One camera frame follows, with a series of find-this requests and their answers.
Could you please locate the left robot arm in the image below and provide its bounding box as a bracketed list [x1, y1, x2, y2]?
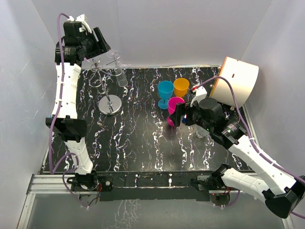
[45, 14, 111, 190]

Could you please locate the blue wine glass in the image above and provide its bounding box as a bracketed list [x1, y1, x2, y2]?
[158, 81, 174, 110]

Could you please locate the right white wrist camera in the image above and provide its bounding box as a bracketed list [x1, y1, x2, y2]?
[191, 86, 207, 107]

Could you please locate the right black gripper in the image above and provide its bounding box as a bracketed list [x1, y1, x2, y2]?
[170, 101, 213, 132]

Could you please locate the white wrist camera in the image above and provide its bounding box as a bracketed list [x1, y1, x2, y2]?
[68, 14, 92, 33]
[191, 86, 207, 107]

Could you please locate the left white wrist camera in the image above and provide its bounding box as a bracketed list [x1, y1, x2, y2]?
[68, 14, 92, 33]

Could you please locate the clear wine glass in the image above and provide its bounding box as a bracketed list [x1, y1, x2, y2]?
[111, 52, 128, 87]

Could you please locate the white cylindrical container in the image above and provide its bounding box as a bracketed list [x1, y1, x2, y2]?
[210, 57, 259, 108]

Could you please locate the yellow wine glass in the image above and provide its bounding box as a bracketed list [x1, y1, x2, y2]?
[173, 78, 190, 97]

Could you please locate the blue stapler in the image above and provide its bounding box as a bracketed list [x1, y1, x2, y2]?
[181, 114, 187, 125]

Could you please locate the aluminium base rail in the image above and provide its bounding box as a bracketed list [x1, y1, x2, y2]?
[18, 143, 295, 229]

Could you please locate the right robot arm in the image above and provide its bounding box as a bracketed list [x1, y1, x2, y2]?
[169, 98, 305, 219]

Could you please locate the pink wine glass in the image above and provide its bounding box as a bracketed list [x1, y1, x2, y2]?
[167, 97, 184, 126]

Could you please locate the chrome wine glass rack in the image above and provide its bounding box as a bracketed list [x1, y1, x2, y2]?
[89, 56, 122, 116]

